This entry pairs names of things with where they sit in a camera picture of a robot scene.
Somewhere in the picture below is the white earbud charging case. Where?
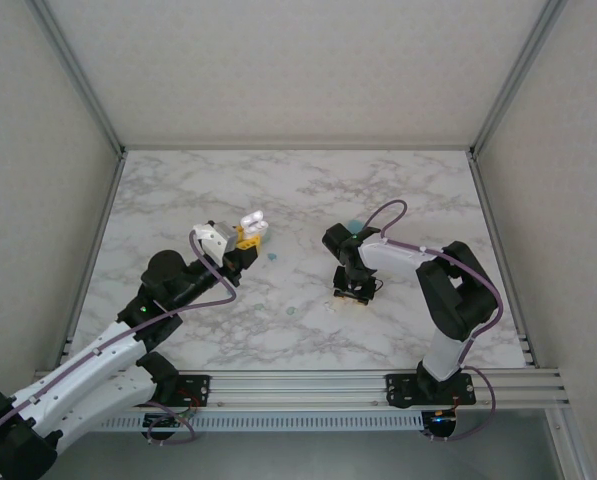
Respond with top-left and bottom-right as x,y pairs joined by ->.
239,210 -> 270,236

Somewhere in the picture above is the small controller board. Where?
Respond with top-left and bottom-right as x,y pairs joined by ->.
426,409 -> 459,432
144,412 -> 199,432

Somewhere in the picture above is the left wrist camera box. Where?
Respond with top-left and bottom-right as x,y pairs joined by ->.
191,221 -> 240,269

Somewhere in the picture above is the aluminium table side rail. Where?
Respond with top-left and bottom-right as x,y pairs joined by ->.
469,151 -> 538,371
57,151 -> 128,359

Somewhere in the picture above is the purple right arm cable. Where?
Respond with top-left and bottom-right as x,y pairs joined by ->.
360,199 -> 504,444

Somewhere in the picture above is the wide aluminium base rail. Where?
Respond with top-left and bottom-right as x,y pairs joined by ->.
32,368 -> 572,412

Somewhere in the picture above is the grey slotted cable duct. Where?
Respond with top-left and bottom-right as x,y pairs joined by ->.
97,410 -> 425,432

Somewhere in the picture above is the aluminium frame post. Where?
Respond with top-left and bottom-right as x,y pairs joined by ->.
25,0 -> 128,156
467,0 -> 569,156

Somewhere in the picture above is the aluminium frame leg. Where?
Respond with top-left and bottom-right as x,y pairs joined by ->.
545,407 -> 597,480

